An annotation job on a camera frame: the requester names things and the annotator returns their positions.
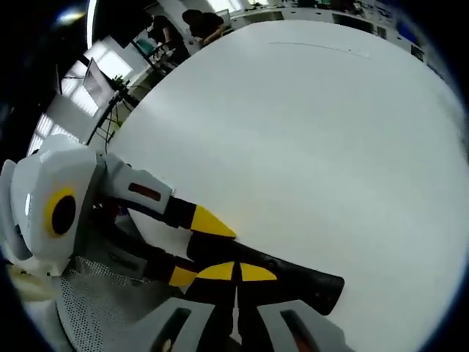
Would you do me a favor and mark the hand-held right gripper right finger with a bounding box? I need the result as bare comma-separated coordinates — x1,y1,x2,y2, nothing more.
236,261,353,352

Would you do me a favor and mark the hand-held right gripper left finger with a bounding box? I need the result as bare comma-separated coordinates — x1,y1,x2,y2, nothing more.
139,260,237,352

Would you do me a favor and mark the black remote control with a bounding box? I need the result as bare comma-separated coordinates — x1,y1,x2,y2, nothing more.
186,232,346,317

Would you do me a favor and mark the grey mesh chair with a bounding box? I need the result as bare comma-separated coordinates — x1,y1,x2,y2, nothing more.
54,255,186,352

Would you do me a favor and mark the black tripod stand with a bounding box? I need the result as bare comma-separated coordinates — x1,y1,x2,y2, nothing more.
54,64,130,144

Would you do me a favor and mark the white tilted screen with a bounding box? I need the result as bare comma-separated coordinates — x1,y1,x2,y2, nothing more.
83,57,115,103

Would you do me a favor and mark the teal container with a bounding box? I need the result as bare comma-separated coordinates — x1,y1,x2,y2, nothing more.
136,35,155,56

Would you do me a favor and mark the black monitor on stand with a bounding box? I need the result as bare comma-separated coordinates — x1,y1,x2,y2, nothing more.
108,0,155,49

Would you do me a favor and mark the long ceiling light strip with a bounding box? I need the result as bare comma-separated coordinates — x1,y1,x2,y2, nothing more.
85,0,99,42

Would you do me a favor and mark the blue barrel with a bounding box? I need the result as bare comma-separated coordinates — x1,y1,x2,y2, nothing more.
396,18,417,43

